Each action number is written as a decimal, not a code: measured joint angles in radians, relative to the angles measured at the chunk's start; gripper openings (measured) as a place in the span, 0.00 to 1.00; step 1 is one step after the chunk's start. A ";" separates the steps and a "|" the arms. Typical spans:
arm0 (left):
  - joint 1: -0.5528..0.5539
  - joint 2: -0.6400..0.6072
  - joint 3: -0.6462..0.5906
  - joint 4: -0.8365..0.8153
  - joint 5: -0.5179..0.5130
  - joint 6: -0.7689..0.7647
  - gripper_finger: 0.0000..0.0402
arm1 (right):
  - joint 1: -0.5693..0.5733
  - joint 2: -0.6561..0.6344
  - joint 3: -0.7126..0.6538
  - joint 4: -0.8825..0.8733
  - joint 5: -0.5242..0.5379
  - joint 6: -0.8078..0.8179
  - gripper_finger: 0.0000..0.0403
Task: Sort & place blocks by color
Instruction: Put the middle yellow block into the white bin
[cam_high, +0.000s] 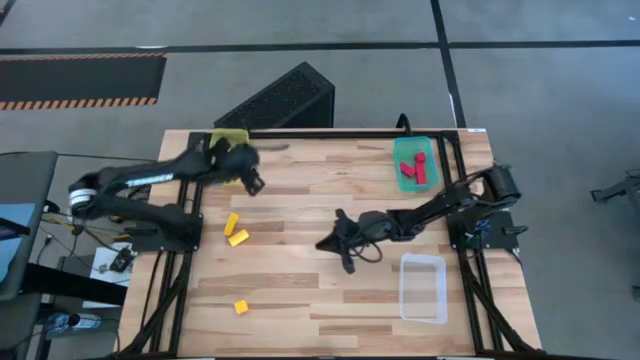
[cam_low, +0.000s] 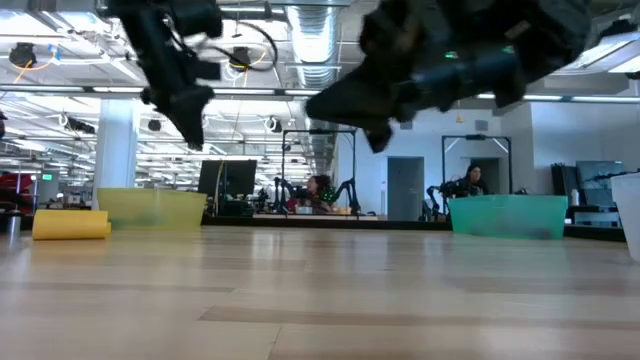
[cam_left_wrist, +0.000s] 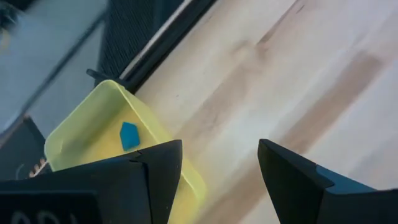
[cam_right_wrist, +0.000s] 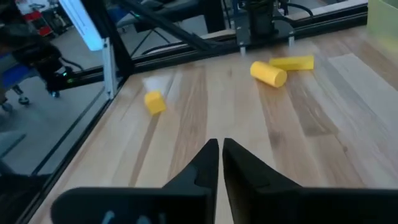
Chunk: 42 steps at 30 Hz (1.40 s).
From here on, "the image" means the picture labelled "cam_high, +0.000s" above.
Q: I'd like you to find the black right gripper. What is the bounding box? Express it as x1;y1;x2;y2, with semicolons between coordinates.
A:
315;208;404;275

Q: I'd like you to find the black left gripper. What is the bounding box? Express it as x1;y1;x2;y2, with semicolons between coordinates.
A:
212;141;290;197

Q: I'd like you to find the yellow translucent plastic bin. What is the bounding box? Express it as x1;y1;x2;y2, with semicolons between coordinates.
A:
207;128;251;187

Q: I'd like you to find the black perforated box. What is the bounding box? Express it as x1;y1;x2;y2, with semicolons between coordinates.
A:
213;61;336;130

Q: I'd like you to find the clear plastic bin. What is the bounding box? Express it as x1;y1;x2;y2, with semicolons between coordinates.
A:
399;252;448;325

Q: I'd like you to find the green translucent plastic bin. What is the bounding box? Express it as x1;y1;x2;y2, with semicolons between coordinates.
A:
393;135;441;194

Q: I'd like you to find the small black device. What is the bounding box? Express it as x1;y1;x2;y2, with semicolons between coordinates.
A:
109;248;134;274

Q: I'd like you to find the white paper sheet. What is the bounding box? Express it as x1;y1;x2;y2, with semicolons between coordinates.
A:
89;243;135;287

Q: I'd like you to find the black hazard striped floor mat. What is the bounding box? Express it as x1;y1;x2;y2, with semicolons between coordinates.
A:
0;52;169;111

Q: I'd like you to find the dark grey side desk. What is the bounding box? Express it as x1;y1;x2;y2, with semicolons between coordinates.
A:
0;151;59;301

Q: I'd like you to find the black beam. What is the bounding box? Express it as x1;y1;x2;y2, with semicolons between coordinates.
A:
19;262;129;307

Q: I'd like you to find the clear water bottle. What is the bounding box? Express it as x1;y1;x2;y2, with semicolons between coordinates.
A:
47;311;103;332

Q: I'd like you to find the light blue panel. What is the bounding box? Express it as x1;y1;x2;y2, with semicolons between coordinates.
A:
0;202;37;284

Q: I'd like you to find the grey stand leg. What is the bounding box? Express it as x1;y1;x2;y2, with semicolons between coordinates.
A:
589;168;640;204

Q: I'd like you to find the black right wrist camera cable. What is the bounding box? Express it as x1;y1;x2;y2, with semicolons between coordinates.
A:
348;238;385;265

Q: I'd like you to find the black table frame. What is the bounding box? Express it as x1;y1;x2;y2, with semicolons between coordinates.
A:
112;129;544;359

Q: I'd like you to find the thin black cable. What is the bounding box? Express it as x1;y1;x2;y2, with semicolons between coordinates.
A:
55;152;151;164

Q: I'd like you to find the yellow cable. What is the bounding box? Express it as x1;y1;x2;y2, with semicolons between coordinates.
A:
42;213;131;240

